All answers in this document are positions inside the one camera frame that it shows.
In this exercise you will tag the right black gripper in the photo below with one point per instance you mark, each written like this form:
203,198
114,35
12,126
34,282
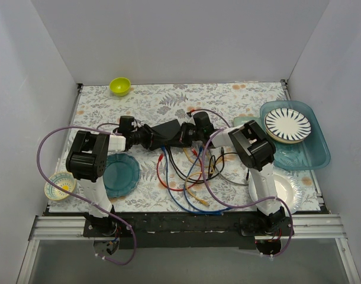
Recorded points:
183,133

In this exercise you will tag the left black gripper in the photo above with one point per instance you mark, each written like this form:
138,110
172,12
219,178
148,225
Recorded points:
149,136

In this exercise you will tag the black network switch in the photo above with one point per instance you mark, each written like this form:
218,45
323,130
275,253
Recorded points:
170,129

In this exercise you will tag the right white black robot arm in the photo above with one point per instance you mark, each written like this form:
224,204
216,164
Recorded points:
256,152

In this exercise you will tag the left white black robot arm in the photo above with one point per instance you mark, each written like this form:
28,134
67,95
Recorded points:
87,161

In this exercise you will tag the floral table mat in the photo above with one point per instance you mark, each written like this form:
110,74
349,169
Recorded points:
160,186

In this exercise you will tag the teal scalloped plate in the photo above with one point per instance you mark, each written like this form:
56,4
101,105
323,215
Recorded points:
121,175

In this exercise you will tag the light green plate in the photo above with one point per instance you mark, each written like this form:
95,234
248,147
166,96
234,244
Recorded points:
238,121

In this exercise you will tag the lime green bowl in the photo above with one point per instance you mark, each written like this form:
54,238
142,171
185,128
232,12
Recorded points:
120,86

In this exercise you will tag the blue striped white plate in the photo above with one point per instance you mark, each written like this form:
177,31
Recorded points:
287,124

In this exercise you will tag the small patterned yellow bowl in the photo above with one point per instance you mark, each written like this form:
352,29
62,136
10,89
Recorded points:
65,181

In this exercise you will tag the white paper plate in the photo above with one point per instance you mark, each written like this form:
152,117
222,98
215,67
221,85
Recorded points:
288,189

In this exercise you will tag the black mounting base plate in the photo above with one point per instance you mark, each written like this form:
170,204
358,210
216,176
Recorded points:
183,230

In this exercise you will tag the aluminium frame rail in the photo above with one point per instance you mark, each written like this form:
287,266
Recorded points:
307,226

